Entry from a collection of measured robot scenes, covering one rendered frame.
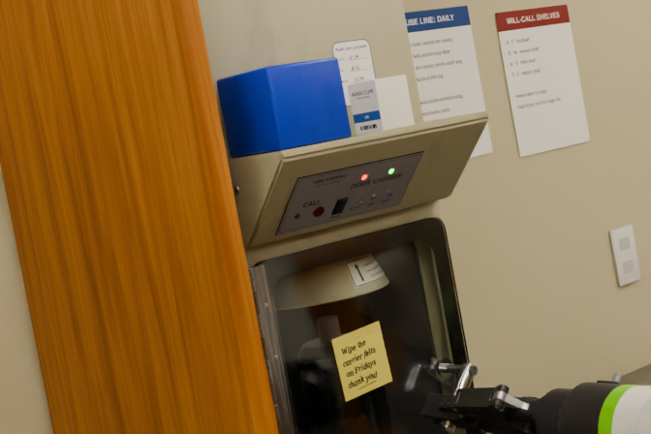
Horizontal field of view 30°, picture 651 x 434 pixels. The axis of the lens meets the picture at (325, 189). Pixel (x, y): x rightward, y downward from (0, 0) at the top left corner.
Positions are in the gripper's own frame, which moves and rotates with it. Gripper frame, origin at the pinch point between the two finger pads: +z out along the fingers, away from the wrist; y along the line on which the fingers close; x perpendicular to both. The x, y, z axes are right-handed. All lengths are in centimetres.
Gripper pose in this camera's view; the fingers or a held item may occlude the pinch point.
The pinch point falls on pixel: (451, 411)
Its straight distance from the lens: 151.1
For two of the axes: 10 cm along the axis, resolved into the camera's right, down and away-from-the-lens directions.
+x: -3.8, 8.4, -3.8
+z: -6.2, 0.7, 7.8
